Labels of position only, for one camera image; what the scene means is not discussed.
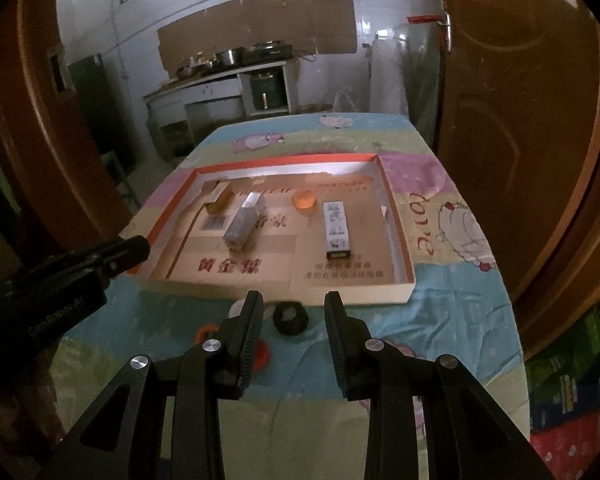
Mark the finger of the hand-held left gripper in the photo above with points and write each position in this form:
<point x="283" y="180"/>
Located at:
<point x="120" y="255"/>

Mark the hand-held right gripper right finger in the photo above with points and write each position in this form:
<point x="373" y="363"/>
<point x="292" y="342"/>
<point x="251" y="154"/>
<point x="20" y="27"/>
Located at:
<point x="336" y="345"/>

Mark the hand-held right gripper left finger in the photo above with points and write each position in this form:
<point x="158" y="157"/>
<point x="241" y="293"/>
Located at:
<point x="250" y="340"/>

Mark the red bottle cap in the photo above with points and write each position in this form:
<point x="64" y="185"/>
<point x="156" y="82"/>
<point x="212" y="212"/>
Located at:
<point x="261" y="352"/>

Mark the black bottle cap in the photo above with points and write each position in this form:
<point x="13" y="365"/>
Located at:
<point x="280" y="322"/>

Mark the orange cap with dark print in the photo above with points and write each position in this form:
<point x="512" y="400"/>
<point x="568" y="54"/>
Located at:
<point x="204" y="332"/>

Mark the orange rimmed cardboard box tray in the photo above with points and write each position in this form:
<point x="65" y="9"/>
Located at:
<point x="280" y="270"/>

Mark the grey rectangular box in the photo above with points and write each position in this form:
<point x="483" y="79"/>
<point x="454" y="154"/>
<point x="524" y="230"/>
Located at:
<point x="242" y="227"/>

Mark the small gold box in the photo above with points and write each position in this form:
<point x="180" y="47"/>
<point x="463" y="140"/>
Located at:
<point x="219" y="199"/>

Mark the white printed small box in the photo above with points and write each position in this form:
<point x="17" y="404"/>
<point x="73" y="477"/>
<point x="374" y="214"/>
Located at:
<point x="337" y="227"/>

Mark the plain orange bottle cap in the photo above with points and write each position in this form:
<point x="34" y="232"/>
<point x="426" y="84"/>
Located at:
<point x="304" y="201"/>

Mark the white bottle cap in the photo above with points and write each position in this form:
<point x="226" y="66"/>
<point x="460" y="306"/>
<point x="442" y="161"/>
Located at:
<point x="236" y="308"/>

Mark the printed cartoon blanket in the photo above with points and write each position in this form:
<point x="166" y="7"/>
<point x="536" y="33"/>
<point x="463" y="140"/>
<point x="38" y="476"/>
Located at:
<point x="455" y="300"/>

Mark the dark green cabinet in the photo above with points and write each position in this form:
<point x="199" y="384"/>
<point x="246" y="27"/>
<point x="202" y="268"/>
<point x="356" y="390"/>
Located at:
<point x="100" y="110"/>

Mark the white kitchen counter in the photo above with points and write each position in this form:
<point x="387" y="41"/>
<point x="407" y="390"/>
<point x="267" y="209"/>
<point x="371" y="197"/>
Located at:
<point x="215" y="92"/>

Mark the dark green air fryer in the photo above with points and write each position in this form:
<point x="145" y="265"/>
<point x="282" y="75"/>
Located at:
<point x="267" y="92"/>

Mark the steel pot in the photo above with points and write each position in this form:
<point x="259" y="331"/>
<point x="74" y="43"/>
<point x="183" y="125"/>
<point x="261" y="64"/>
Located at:
<point x="229" y="56"/>

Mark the green printed cartons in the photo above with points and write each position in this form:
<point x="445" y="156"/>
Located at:
<point x="575" y="360"/>

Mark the red printed carton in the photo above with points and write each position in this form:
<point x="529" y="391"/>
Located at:
<point x="575" y="445"/>

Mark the brown wooden door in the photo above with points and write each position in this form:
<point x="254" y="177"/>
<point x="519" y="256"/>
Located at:
<point x="520" y="135"/>

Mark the red paper strip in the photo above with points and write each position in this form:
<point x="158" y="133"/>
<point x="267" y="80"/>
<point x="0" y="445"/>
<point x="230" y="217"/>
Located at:
<point x="425" y="18"/>

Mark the wooden door frame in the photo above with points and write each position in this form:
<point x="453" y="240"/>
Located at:
<point x="35" y="110"/>

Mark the cardboard wall sheet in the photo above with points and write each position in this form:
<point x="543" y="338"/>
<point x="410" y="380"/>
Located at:
<point x="260" y="25"/>

